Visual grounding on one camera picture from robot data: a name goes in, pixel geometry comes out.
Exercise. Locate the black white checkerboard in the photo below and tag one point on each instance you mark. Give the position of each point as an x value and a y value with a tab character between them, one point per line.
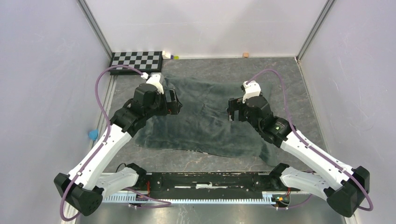
144	61

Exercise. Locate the blue clip on wall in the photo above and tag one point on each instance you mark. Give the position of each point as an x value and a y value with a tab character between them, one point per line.
93	134

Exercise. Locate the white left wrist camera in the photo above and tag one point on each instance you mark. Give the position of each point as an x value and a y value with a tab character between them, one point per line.
154	79

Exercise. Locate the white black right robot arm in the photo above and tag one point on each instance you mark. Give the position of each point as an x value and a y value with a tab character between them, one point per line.
344	188

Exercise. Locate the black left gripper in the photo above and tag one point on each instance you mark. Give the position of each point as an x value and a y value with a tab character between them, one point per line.
172	107

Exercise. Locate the small cream toy block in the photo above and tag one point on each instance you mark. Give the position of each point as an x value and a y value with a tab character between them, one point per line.
168	56

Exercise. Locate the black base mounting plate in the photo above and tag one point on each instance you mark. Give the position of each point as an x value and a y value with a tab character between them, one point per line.
208	185

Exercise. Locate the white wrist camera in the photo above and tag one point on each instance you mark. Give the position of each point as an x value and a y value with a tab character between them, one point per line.
251	89
154	79

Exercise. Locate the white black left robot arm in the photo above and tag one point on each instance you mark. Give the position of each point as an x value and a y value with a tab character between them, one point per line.
83	187

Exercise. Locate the light blue cable comb strip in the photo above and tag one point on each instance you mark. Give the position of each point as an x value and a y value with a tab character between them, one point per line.
128	197

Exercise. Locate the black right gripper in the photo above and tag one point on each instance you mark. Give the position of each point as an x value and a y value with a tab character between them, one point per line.
236	104

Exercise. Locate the zebra striped pillowcase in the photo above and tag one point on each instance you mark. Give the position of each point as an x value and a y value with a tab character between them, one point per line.
203	123

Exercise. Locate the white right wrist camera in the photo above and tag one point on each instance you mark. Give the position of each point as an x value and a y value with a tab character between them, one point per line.
251	89

